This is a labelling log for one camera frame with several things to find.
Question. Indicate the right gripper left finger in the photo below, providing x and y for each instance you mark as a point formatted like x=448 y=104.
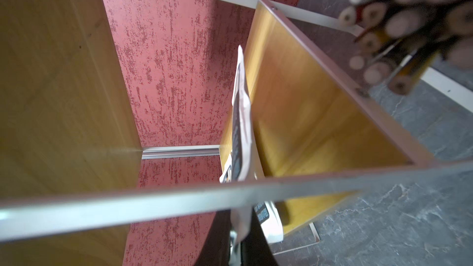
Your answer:
x=216 y=249

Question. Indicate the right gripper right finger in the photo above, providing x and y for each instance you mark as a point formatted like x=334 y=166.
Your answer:
x=255 y=250

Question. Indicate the grey-blue coffee bag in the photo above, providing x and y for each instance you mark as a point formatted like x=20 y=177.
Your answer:
x=244 y=164

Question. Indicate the yellow pen cup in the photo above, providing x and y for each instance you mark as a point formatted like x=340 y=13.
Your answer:
x=402 y=37

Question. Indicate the left corner aluminium post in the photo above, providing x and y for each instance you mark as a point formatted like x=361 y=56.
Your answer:
x=155 y=153

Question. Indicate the wooden two-tier shelf white frame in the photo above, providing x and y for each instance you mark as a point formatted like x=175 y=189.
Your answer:
x=86 y=85

